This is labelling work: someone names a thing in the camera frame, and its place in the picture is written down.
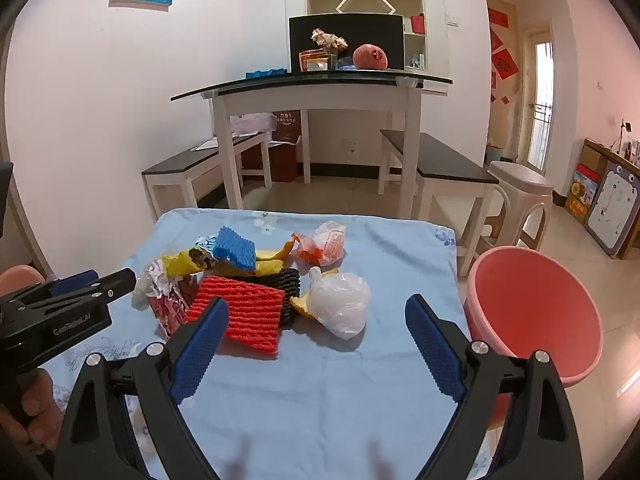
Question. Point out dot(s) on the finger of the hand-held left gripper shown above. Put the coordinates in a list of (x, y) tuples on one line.
[(117, 282), (75, 280)]

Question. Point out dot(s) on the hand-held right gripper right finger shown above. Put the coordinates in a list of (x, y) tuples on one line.
[(435, 350)]

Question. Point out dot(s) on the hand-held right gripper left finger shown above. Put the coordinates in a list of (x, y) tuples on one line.
[(200, 355)]

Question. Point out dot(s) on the printed foil wrapper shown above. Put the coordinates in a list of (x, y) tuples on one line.
[(155, 280)]

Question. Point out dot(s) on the red foil wrapper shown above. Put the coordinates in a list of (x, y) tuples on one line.
[(170, 315)]

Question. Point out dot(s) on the red foam fruit net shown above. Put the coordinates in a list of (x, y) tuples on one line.
[(240, 310)]

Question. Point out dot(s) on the yellow snack wrapper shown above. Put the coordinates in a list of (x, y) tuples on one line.
[(180, 262)]

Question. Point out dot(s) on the pink plastic basin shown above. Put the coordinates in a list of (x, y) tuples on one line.
[(530, 310)]

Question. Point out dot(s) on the blue foam fruit net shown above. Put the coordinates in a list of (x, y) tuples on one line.
[(235, 250)]

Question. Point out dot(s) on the small yellow fruit peel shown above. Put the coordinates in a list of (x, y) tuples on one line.
[(300, 306)]

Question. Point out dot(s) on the bread slice piece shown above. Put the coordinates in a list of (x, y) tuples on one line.
[(272, 260)]

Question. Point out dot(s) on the orange white plastic bag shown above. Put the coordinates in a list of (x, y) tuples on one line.
[(325, 245)]

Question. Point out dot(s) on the person's left hand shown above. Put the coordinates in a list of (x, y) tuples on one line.
[(45, 410)]

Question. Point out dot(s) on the pink plastic stool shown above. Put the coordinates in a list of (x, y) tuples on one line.
[(22, 277)]

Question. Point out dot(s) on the light blue floral cloth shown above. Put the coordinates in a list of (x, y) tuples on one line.
[(325, 410)]

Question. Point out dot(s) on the dark top white bench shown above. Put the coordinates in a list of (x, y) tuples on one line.
[(440, 160), (200, 160)]

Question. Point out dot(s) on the white paper sheet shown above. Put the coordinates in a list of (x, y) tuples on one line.
[(205, 145)]

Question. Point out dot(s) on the beige plastic stool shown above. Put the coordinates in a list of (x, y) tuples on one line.
[(520, 180)]

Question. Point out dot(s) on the teal plastic basket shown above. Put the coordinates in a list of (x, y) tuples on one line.
[(494, 154)]

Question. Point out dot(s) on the red bin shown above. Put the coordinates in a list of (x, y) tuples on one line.
[(284, 162)]

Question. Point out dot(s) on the clear plastic bag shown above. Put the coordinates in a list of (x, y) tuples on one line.
[(250, 124)]

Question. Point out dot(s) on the colourful printed carton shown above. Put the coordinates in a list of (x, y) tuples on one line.
[(580, 197)]

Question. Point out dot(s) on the purple framed drawing board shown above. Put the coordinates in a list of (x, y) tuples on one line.
[(612, 210)]

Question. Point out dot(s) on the brown cardboard box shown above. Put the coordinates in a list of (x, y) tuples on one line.
[(592, 160)]

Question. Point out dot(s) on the blue folded bag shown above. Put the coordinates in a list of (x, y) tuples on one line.
[(265, 73)]

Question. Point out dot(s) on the white balcony door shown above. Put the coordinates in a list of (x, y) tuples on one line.
[(542, 100)]

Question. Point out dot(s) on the glass top dining table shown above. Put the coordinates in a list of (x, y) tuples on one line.
[(320, 95)]

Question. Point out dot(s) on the red packet box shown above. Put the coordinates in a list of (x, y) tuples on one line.
[(306, 55)]

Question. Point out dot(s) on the red wrapped pomelo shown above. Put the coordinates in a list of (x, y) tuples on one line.
[(371, 57)]

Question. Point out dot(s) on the dried flower bouquet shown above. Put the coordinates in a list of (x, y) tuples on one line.
[(327, 40)]

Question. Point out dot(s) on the small red box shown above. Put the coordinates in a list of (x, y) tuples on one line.
[(417, 24)]

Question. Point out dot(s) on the red paper wall decoration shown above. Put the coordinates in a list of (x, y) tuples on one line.
[(498, 18), (506, 64)]

